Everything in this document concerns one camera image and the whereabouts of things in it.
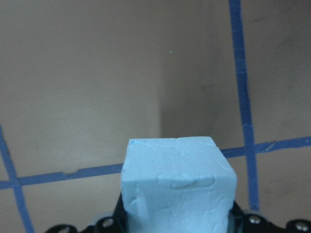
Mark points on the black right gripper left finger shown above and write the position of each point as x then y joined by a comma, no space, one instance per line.
117,222

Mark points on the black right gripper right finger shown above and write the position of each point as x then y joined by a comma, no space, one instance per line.
240,221

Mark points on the light blue foam block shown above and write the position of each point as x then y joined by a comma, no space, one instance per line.
177,185

